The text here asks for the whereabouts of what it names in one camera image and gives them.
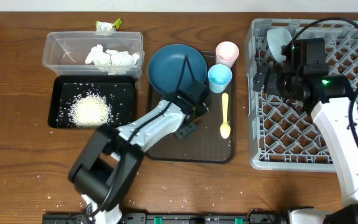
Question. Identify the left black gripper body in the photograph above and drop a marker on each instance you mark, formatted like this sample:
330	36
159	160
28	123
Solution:
185	130

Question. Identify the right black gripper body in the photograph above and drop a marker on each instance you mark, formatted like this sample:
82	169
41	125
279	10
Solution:
268	81

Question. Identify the light blue bowl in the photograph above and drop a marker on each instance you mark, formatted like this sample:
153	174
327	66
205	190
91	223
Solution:
276	38

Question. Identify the white tissue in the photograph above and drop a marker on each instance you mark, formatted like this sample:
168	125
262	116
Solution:
98	57
123	58

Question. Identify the pile of white rice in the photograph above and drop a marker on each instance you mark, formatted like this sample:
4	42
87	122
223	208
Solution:
85	109

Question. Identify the green snack wrapper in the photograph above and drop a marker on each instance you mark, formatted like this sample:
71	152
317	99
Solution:
108	27

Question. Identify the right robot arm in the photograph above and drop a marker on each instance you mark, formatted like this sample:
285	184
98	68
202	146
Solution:
330	101

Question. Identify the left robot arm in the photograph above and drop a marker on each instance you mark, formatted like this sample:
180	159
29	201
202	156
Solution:
107	166

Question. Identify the grey dishwasher rack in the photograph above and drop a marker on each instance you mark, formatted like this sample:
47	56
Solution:
282	136

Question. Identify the yellow plastic spoon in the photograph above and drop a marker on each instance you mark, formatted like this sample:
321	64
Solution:
225	128

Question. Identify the dark brown serving tray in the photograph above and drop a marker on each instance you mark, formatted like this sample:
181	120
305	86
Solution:
205	144

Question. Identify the light blue cup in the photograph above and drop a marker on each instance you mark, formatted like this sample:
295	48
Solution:
219	76

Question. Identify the dark blue plate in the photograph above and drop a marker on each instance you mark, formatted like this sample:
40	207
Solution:
166	64

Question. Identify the pink cup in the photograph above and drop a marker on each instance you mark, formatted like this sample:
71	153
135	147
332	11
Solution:
226	53

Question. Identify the black rectangular tray bin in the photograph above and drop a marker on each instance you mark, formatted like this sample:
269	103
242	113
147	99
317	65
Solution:
123	87

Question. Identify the clear plastic bin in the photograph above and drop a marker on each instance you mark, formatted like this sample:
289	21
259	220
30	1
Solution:
65	52

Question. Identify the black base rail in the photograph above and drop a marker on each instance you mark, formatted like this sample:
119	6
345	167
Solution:
254	216

